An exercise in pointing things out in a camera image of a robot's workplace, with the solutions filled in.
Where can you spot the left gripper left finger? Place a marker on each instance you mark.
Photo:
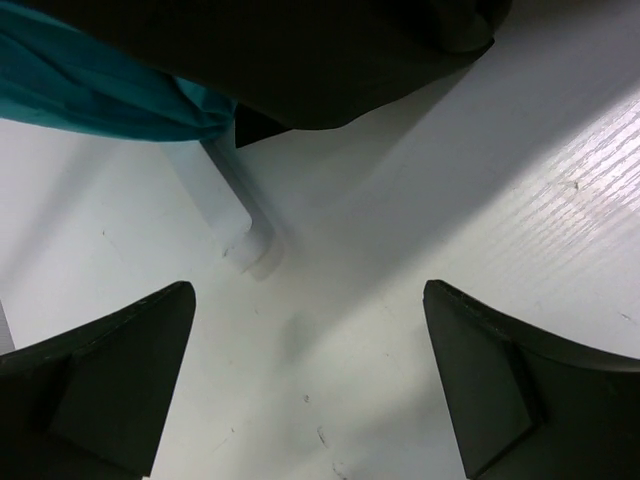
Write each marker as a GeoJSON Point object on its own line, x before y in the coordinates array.
{"type": "Point", "coordinates": [91, 403]}

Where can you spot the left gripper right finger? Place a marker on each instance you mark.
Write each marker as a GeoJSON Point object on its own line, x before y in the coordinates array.
{"type": "Point", "coordinates": [528, 404]}

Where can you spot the teal garment on hanger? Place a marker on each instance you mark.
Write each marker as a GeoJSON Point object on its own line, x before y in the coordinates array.
{"type": "Point", "coordinates": [55, 76]}

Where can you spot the black garment on hanger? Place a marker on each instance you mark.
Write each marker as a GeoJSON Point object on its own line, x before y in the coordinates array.
{"type": "Point", "coordinates": [305, 64]}

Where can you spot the clothes rack metal white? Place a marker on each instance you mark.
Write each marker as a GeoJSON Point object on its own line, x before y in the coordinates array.
{"type": "Point", "coordinates": [212, 177]}

